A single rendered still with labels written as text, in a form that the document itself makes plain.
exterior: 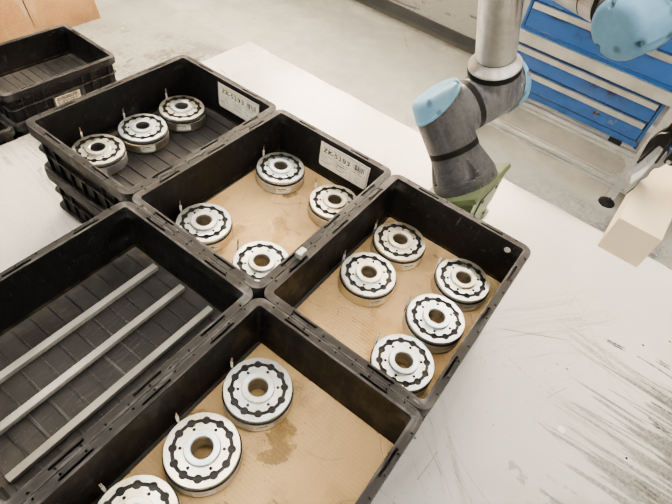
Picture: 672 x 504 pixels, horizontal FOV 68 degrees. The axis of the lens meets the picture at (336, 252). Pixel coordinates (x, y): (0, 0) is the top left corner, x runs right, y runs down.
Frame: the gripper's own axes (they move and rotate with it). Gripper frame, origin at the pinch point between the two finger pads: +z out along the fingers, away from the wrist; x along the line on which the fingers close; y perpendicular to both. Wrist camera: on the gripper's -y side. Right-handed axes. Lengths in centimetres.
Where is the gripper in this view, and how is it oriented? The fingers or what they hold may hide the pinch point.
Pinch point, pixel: (653, 196)
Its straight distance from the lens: 92.7
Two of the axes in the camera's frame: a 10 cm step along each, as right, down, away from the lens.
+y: -6.1, 5.4, -5.8
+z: -1.3, 6.5, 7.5
